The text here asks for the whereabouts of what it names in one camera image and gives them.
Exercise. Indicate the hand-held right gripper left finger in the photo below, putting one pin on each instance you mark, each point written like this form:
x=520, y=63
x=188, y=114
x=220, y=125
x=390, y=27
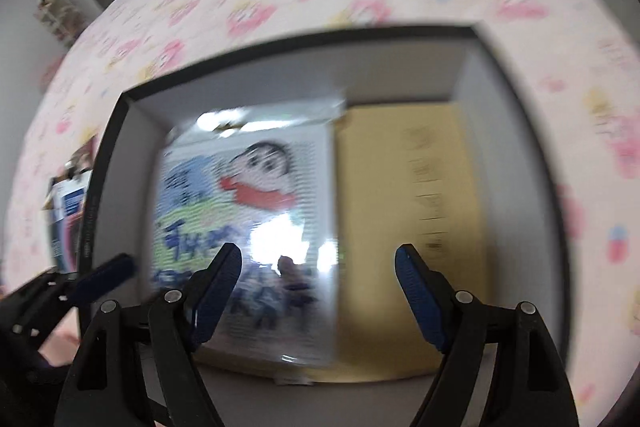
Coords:
x=215, y=299

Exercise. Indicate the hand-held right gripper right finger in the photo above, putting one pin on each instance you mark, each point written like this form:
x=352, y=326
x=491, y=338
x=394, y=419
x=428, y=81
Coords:
x=420, y=299

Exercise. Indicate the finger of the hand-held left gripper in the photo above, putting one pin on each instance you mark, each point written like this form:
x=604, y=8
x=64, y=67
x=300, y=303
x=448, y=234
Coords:
x=107, y=274

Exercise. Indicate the yellow kraft paper envelope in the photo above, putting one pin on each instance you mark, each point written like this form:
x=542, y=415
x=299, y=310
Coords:
x=390, y=207

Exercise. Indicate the cartoon boy bead packet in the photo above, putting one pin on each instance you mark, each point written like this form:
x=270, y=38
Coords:
x=250, y=187

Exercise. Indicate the black cardboard box white inside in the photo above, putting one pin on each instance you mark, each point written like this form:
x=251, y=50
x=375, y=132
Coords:
x=400, y=72

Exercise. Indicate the blue carton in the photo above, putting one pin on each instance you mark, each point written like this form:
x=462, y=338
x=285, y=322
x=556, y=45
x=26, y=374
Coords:
x=62, y=217

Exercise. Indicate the white toy shelf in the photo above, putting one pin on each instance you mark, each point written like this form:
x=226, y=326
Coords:
x=57, y=17

